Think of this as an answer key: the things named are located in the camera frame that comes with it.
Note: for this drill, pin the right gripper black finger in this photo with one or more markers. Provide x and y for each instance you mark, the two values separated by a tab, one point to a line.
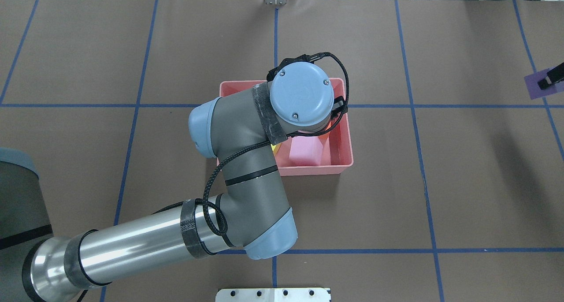
552	77

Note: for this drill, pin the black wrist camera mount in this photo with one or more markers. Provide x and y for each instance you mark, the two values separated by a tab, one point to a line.
287	61

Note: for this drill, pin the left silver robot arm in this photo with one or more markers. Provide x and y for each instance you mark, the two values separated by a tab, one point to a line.
244	202

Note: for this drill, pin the pink plastic bin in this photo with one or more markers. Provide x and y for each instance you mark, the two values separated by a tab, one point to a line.
337	151

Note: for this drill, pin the purple foam block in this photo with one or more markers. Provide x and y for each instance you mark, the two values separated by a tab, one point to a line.
534	92

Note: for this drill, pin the pink foam block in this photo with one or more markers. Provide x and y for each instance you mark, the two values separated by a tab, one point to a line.
307	151

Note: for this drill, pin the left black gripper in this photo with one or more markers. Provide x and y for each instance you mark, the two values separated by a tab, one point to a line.
338	107

